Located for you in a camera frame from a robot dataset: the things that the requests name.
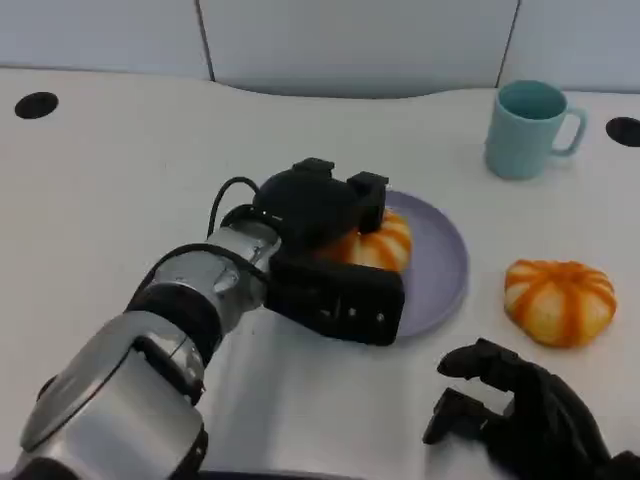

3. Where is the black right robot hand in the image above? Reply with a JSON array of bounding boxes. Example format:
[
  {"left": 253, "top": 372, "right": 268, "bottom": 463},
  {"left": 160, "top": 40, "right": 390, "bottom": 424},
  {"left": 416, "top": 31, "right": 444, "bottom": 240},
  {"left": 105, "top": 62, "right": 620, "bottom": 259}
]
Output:
[{"left": 422, "top": 338, "right": 640, "bottom": 480}]

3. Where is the lilac plate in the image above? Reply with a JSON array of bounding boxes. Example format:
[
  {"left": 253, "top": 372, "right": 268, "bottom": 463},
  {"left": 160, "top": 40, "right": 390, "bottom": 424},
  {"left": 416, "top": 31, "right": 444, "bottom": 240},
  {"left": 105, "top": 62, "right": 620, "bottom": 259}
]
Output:
[{"left": 382, "top": 189, "right": 471, "bottom": 342}]

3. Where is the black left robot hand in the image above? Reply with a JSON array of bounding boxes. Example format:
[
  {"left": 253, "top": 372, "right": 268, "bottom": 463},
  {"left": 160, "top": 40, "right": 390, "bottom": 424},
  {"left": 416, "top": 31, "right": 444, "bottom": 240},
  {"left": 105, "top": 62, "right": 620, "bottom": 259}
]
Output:
[{"left": 251, "top": 157, "right": 391, "bottom": 252}]

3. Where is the black round table grommet hole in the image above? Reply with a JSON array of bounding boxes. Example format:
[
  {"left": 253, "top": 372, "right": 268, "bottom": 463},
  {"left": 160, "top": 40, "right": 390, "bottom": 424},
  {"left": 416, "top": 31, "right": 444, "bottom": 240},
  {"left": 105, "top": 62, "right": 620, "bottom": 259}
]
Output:
[
  {"left": 604, "top": 116, "right": 640, "bottom": 149},
  {"left": 13, "top": 91, "right": 60, "bottom": 121}
]

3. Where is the pale green mug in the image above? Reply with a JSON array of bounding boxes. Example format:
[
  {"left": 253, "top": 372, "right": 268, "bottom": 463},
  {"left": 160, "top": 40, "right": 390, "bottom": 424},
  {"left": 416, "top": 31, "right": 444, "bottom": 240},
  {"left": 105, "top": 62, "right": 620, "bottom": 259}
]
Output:
[{"left": 482, "top": 79, "right": 589, "bottom": 182}]

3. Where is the orange white toy bread roll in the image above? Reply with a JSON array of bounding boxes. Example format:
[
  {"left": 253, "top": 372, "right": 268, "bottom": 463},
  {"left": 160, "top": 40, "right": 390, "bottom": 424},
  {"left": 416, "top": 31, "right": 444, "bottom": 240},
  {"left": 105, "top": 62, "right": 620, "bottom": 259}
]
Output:
[
  {"left": 503, "top": 258, "right": 618, "bottom": 350},
  {"left": 319, "top": 209, "right": 415, "bottom": 274}
]

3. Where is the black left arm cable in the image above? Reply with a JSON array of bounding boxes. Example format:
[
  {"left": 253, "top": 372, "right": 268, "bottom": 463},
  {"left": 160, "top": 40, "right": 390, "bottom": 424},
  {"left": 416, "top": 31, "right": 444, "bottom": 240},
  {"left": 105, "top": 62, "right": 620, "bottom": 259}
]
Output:
[{"left": 208, "top": 176, "right": 262, "bottom": 237}]

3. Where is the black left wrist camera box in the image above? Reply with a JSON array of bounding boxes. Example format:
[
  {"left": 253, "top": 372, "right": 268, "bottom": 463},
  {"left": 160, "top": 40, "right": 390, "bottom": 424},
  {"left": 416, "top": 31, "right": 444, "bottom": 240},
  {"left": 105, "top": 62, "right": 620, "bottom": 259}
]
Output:
[{"left": 263, "top": 248, "right": 407, "bottom": 348}]

